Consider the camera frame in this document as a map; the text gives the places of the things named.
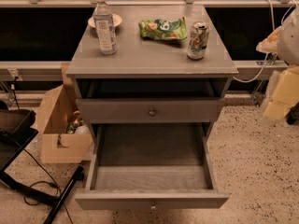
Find black stand with legs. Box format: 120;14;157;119
0;101;84;224

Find black floor cable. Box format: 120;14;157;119
10;140;74;224

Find clear plastic water bottle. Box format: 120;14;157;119
93;0;117;55

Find grey drawer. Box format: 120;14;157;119
77;98;224;124
75;123;229;210

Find grey wooden drawer cabinet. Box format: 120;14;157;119
66;5;238;146

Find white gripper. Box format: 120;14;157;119
256;26;299;123

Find bottles inside cardboard box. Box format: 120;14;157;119
65;110;90;134

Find white green soda can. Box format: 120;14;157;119
187;21;209;60

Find white cable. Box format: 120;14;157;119
232;0;299;84

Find grey top drawer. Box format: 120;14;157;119
77;98;224;124

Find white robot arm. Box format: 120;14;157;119
256;7;299;123

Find open cardboard box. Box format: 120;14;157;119
36;62;93;163

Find green chip bag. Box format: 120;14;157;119
138;18;187;41

